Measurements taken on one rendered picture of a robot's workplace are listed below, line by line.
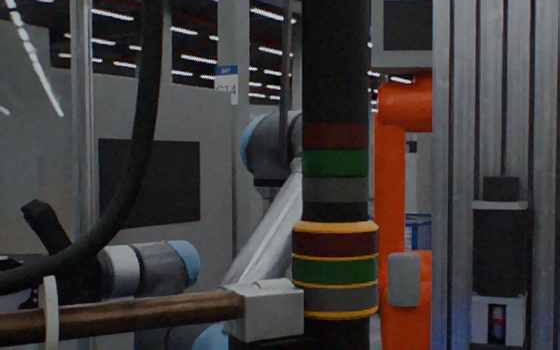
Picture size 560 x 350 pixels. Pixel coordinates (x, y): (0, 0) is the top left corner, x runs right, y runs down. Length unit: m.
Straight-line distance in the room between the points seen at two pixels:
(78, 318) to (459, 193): 1.00
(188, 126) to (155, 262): 3.87
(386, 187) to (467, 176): 3.22
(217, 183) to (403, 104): 1.54
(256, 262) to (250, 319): 0.70
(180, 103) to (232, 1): 2.69
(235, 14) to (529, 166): 6.25
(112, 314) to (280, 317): 0.07
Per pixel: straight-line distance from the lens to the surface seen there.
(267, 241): 1.04
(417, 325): 4.33
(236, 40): 7.31
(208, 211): 5.07
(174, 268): 1.08
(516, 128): 1.24
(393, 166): 4.44
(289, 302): 0.33
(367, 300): 0.34
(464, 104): 1.25
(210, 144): 5.08
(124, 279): 1.04
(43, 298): 0.31
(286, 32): 0.35
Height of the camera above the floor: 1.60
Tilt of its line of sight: 3 degrees down
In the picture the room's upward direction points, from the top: straight up
